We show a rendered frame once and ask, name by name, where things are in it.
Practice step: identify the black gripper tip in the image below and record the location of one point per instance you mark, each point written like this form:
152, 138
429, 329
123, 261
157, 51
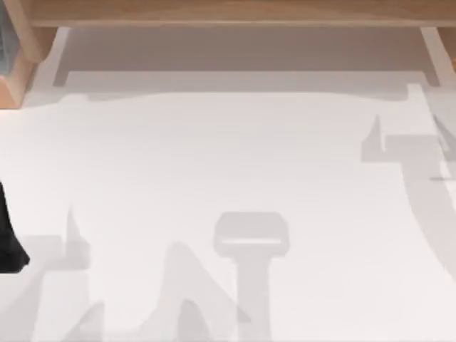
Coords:
10, 246

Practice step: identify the wooden cupboard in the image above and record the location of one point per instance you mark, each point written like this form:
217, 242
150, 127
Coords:
228, 12

